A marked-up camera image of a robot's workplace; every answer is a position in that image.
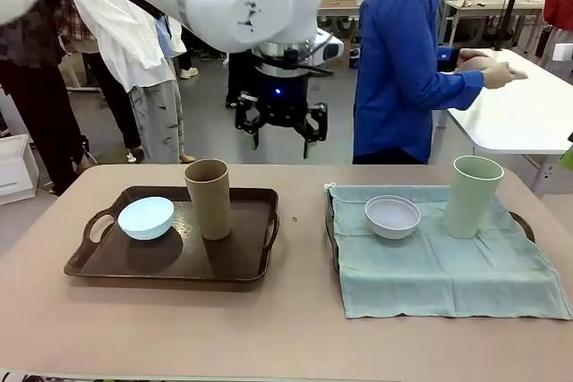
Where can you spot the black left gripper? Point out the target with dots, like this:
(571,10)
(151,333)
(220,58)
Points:
(282,104)

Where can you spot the person's left forearm blue sleeve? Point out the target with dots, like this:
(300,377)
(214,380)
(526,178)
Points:
(447,62)

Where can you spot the person's right forearm blue sleeve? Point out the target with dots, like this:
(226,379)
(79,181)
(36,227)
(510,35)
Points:
(461,87)

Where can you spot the brown plastic tray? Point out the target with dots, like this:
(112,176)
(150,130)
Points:
(156,261)

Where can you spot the teal cloth mat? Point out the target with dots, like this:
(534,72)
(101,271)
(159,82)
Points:
(403,274)

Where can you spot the person's right hand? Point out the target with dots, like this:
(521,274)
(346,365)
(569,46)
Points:
(497,75)

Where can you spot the person's left hand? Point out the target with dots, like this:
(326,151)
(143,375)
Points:
(472,60)

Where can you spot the white side table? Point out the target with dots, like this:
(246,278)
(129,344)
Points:
(528,113)

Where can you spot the small white box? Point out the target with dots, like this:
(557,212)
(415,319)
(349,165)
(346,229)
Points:
(564,52)

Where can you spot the tall beige cup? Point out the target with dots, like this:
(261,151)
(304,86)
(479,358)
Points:
(210,203)

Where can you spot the tall light green cup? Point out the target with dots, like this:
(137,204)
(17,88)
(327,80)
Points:
(470,207)

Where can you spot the person in blue jacket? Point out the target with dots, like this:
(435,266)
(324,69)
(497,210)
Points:
(394,64)

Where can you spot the person in light blue shirt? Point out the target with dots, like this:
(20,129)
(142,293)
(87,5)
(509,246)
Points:
(163,37)

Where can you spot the white grey bowl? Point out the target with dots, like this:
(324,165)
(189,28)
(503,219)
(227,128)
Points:
(394,227)

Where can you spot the light blue bowl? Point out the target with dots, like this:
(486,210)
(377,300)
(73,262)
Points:
(145,221)

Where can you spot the background workbench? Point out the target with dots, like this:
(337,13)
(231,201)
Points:
(474,8)

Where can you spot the person in white shirt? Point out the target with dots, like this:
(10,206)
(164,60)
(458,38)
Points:
(121,42)

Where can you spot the person in plaid top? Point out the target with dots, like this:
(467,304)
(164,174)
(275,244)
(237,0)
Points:
(40,109)

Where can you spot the white storage box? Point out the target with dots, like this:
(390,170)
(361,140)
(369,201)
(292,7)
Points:
(15,176)

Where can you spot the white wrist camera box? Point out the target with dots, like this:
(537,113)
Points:
(331,48)

